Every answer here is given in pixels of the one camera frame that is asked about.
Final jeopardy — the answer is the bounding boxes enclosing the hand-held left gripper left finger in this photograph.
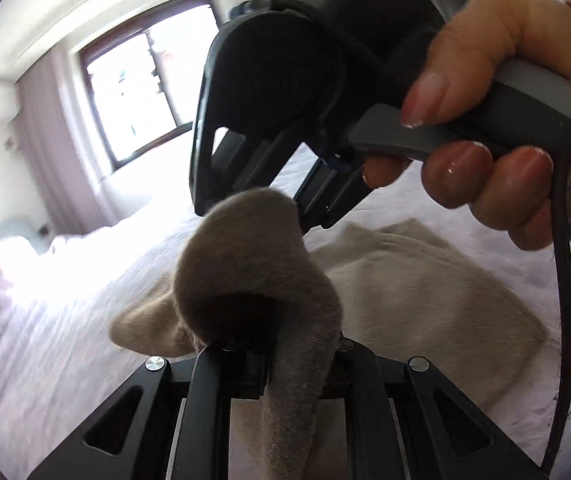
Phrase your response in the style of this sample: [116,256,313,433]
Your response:
[28,347,272,480]

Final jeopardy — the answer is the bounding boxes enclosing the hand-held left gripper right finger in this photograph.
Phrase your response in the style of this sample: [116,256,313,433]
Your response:
[321,338,549,480]

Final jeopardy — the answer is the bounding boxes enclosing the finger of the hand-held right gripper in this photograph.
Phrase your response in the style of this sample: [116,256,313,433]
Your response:
[190,122,317,217]
[292,152,372,235]

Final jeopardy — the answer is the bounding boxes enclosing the brown knit sweater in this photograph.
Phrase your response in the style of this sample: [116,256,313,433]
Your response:
[108,187,549,480]

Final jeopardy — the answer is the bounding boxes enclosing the person's right hand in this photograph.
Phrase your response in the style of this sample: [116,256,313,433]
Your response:
[363,0,571,253]

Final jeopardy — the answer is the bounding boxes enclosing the dark framed window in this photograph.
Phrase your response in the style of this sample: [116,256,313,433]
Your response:
[78,0,221,169]

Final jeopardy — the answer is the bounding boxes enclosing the lavender embossed bed blanket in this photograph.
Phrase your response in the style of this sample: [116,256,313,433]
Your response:
[0,145,571,480]

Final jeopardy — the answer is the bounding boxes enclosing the wide lavender pleated curtain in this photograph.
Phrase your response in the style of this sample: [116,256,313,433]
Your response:
[16,50,112,234]

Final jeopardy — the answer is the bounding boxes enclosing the pale pink pillow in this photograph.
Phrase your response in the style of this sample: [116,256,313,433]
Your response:
[0,236,52,281]

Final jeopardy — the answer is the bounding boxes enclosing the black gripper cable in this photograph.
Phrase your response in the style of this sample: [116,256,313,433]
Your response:
[538,150,571,468]

